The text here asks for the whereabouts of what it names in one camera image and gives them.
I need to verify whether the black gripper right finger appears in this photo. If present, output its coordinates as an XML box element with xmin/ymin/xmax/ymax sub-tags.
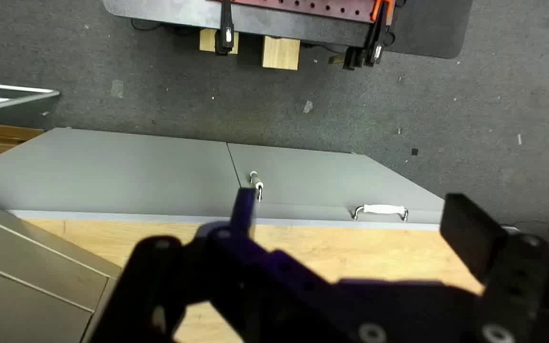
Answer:
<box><xmin>441</xmin><ymin>192</ymin><xmax>549</xmax><ymax>343</ymax></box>

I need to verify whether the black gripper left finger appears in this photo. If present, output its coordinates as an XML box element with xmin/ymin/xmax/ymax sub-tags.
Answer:
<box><xmin>90</xmin><ymin>184</ymin><xmax>328</xmax><ymax>343</ymax></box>

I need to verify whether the small silver cabinet knob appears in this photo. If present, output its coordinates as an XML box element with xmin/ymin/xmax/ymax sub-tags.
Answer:
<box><xmin>248</xmin><ymin>169</ymin><xmax>265</xmax><ymax>199</ymax></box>

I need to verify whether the grey cabinet with doors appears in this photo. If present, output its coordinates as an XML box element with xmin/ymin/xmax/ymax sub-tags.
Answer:
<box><xmin>0</xmin><ymin>127</ymin><xmax>443</xmax><ymax>228</ymax></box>

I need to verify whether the beige file cabinet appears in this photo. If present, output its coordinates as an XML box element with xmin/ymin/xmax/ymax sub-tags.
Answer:
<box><xmin>0</xmin><ymin>209</ymin><xmax>120</xmax><ymax>343</ymax></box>

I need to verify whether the right wooden block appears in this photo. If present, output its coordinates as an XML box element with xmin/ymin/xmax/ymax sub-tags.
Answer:
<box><xmin>262</xmin><ymin>36</ymin><xmax>302</xmax><ymax>70</ymax></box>

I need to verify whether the wooden block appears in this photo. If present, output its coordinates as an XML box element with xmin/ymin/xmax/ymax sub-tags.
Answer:
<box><xmin>199</xmin><ymin>28</ymin><xmax>241</xmax><ymax>55</ymax></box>
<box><xmin>262</xmin><ymin>36</ymin><xmax>302</xmax><ymax>70</ymax></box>

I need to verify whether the black clamp left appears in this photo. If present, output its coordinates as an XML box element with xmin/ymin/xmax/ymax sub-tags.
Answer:
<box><xmin>216</xmin><ymin>0</ymin><xmax>235</xmax><ymax>55</ymax></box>

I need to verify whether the left wooden block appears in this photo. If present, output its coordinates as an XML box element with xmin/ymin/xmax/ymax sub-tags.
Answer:
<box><xmin>199</xmin><ymin>28</ymin><xmax>241</xmax><ymax>55</ymax></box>

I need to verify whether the orange black clamp right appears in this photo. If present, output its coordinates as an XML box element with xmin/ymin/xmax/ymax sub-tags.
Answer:
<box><xmin>343</xmin><ymin>0</ymin><xmax>397</xmax><ymax>70</ymax></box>

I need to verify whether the white cabinet door handle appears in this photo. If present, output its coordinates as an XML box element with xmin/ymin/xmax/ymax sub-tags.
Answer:
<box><xmin>351</xmin><ymin>203</ymin><xmax>410</xmax><ymax>220</ymax></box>

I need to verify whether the red perforated frame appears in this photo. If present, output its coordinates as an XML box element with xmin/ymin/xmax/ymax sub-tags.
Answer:
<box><xmin>229</xmin><ymin>0</ymin><xmax>408</xmax><ymax>26</ymax></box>

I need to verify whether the white metal rack frame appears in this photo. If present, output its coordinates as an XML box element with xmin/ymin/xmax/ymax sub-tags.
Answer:
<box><xmin>0</xmin><ymin>83</ymin><xmax>59</xmax><ymax>110</ymax></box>

